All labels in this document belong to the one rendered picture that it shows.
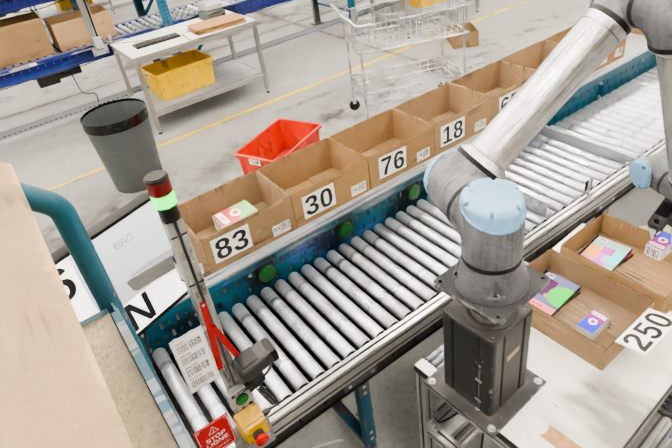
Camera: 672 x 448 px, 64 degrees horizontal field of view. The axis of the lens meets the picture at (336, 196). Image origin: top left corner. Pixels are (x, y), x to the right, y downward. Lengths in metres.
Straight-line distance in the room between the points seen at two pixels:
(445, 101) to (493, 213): 1.76
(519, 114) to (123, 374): 1.09
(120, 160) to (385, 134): 2.45
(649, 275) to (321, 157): 1.41
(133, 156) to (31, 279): 4.13
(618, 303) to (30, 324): 1.92
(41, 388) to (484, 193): 1.13
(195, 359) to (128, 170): 3.24
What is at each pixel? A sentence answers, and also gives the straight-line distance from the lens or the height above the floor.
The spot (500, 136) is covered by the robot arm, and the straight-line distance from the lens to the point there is 1.42.
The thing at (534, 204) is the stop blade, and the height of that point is 0.77.
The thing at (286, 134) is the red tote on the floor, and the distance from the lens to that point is 4.65.
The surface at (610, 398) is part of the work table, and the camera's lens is 1.84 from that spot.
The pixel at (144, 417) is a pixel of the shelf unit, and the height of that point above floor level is 1.74.
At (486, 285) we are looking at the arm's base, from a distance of 1.38.
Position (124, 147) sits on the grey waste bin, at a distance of 4.46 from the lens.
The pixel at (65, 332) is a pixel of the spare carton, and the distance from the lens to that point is 0.35.
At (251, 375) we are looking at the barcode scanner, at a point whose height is 1.05.
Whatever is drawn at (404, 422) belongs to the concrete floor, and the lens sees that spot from 2.62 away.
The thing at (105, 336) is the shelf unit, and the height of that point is 1.74.
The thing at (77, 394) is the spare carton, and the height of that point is 1.99.
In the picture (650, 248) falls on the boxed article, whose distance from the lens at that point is 2.07.
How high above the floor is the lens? 2.20
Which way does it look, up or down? 34 degrees down
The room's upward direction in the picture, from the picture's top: 9 degrees counter-clockwise
